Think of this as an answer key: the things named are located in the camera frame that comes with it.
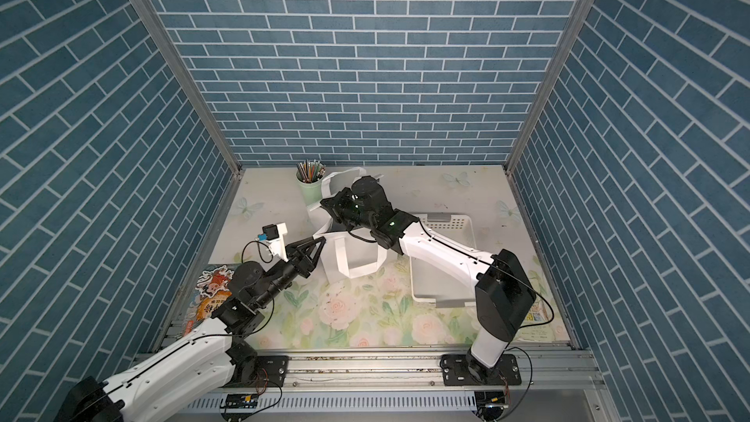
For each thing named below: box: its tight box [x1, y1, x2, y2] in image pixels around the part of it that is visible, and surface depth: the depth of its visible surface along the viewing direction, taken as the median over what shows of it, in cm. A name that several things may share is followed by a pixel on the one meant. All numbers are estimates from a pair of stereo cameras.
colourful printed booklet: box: [182, 264, 235, 338], surface depth 88 cm
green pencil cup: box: [294, 169, 325, 206], surface depth 100 cm
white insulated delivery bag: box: [309, 209, 390, 282], surface depth 73 cm
